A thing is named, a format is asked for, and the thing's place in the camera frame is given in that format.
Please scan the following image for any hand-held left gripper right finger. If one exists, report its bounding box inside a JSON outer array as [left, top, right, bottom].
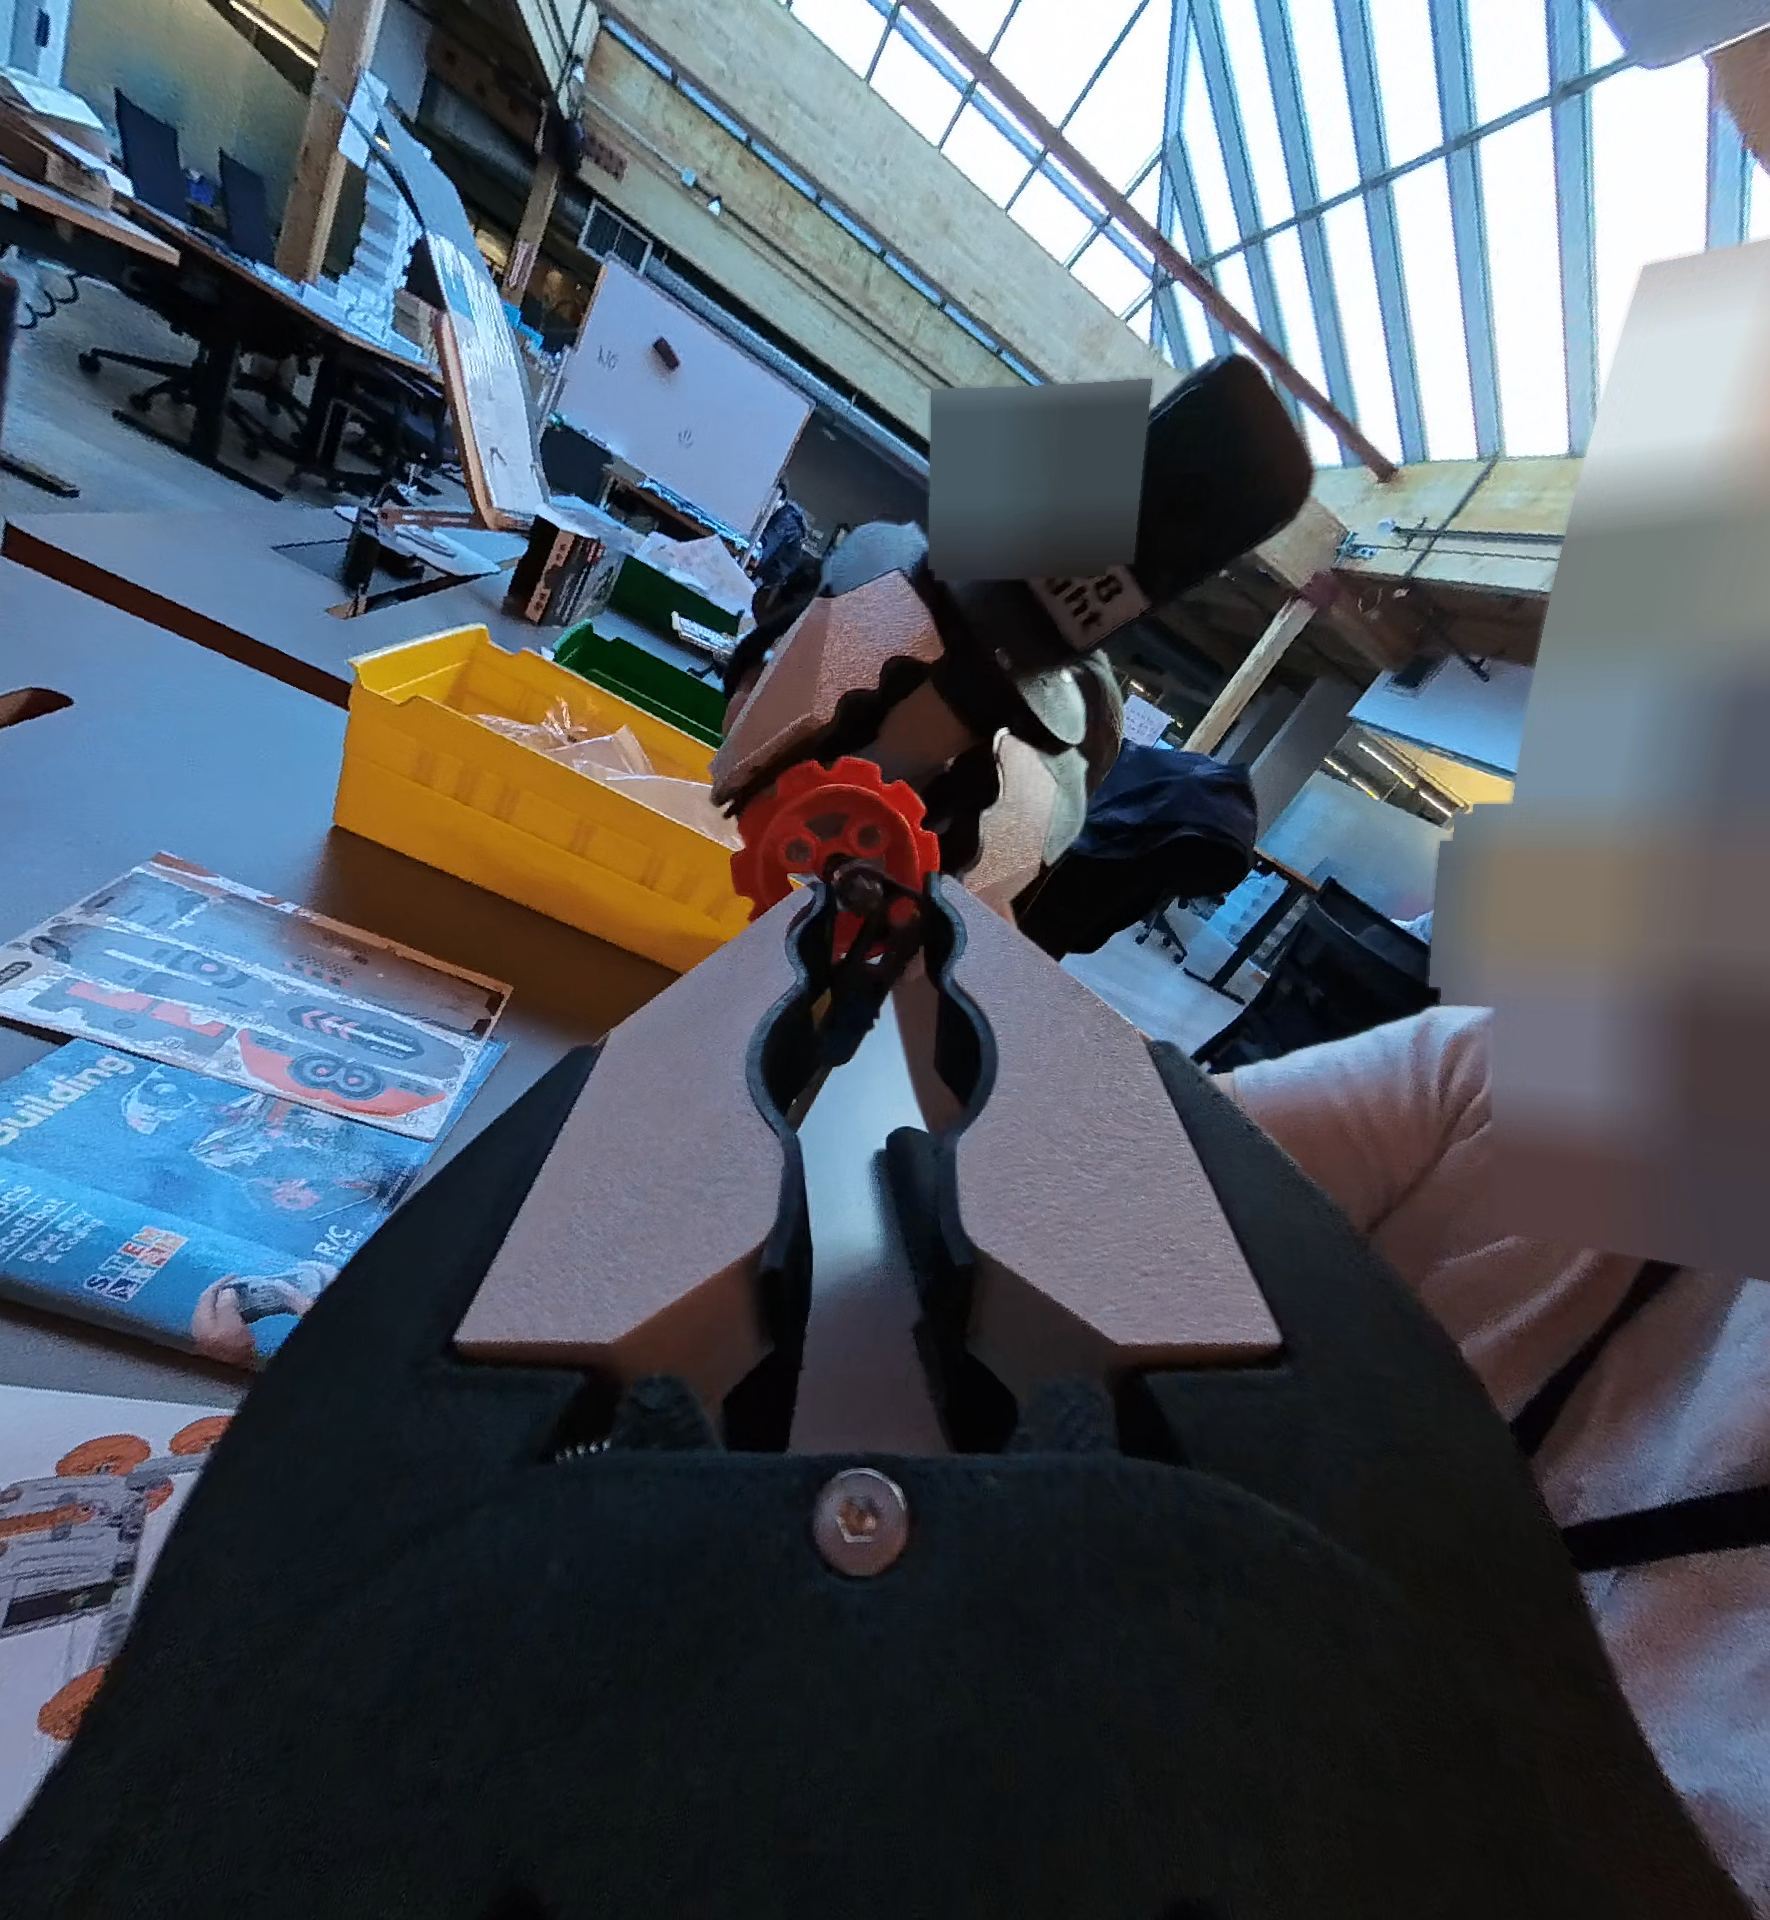
[[890, 875, 1286, 1448]]

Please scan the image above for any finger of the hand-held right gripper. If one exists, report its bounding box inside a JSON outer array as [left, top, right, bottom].
[[708, 570, 961, 820], [921, 722, 1094, 922]]

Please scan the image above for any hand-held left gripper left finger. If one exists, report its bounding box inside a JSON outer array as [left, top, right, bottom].
[[450, 883, 828, 1448]]

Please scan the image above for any orange toy wheel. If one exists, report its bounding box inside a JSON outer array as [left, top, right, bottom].
[[730, 757, 941, 935]]

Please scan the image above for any black perforated beam with axle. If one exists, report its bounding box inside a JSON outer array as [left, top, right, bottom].
[[785, 861, 909, 1123]]

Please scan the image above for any wooden-top office desk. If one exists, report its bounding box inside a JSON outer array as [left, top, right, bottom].
[[0, 120, 447, 503]]

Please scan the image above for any grey side desk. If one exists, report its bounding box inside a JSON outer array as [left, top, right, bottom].
[[0, 503, 556, 705]]

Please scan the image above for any navy jacket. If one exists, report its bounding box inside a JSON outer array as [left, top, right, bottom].
[[1019, 745, 1257, 962]]

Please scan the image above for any green plastic bin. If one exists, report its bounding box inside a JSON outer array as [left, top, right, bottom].
[[610, 558, 752, 640], [556, 617, 739, 745]]

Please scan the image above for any clear plastic bag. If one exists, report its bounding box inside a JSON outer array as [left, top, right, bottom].
[[468, 701, 742, 820]]

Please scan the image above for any skylight window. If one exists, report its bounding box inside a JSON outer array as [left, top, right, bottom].
[[788, 0, 1770, 462]]

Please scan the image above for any small kit box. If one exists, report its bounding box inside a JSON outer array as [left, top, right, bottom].
[[501, 508, 625, 631]]

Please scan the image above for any whiteboard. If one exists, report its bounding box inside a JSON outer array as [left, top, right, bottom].
[[539, 259, 814, 549]]

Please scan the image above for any yellow plastic bin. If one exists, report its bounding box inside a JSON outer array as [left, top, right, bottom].
[[329, 631, 760, 975]]

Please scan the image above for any leaning poster board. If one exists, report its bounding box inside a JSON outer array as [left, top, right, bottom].
[[423, 229, 556, 530]]

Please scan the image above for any printed sticker sheet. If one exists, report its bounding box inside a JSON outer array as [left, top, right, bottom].
[[0, 849, 511, 1146]]

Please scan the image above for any blue manual booklet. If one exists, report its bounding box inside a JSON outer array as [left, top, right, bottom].
[[0, 1038, 501, 1364]]

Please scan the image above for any white instruction booklet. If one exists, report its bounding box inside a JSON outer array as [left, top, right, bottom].
[[0, 1377, 248, 1802]]

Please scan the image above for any person's pale shirt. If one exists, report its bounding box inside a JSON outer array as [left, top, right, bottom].
[[1218, 1004, 1770, 1920]]

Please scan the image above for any black office chair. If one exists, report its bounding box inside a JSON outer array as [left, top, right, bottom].
[[76, 87, 248, 428]]

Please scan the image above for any black lanyard strap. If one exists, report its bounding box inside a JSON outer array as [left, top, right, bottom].
[[1509, 1256, 1770, 1569]]

